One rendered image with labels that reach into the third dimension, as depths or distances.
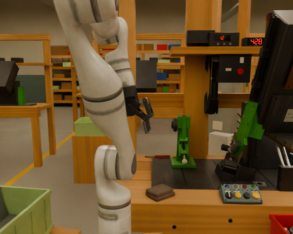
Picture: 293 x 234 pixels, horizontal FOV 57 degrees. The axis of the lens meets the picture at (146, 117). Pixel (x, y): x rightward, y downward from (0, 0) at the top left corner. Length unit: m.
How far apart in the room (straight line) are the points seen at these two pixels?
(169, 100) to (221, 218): 0.82
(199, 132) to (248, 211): 0.64
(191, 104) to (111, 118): 1.06
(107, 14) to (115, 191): 0.46
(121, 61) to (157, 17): 10.66
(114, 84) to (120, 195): 0.32
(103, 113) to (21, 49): 11.96
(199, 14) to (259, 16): 10.56
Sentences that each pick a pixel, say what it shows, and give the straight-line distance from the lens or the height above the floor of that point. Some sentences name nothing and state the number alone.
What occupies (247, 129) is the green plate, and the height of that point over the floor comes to 1.15.
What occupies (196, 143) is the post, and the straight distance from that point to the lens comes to 1.67.
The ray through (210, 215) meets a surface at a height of 0.85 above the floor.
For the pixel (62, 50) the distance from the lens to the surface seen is 11.85.
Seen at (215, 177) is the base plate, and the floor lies 0.90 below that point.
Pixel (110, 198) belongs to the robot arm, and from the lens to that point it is 0.74.
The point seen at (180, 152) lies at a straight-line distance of 1.46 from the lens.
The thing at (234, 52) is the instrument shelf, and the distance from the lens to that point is 1.53.
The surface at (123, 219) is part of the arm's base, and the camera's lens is 0.78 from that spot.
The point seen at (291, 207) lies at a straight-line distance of 1.23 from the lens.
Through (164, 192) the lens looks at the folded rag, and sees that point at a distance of 1.14.
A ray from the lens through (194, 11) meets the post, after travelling 1.64.
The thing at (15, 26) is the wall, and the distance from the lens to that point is 12.69.
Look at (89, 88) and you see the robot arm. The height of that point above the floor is 1.38.
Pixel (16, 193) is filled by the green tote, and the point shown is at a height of 0.93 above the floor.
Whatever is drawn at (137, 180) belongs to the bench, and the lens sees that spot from 1.37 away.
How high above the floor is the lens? 1.41
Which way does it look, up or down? 10 degrees down
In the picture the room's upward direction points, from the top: straight up
